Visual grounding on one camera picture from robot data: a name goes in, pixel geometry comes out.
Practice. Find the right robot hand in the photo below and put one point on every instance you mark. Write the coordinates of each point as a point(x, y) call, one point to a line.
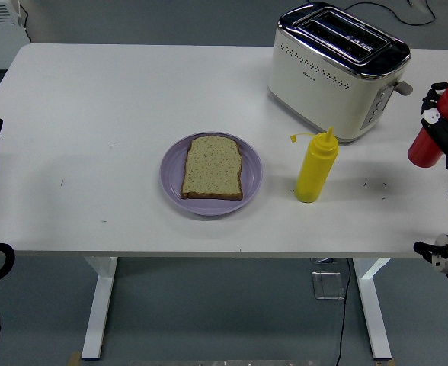
point(447, 133)

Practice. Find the red squeeze bottle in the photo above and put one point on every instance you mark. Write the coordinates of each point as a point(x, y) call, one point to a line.
point(424, 150)

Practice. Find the slice of bread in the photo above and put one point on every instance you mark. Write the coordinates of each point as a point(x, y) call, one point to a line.
point(212, 167)

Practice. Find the yellow squeeze bottle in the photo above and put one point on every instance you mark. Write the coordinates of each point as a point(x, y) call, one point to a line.
point(315, 171)

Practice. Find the cream and chrome toaster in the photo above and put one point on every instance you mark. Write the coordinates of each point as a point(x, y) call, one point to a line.
point(315, 91)

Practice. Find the white table leg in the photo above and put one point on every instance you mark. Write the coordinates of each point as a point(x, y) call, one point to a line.
point(98, 305)
point(374, 305)

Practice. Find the metal floor socket plate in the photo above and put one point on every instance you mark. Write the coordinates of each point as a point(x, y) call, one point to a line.
point(327, 286)

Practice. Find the purple round plate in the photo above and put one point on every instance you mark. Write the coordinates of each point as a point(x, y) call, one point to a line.
point(212, 207)

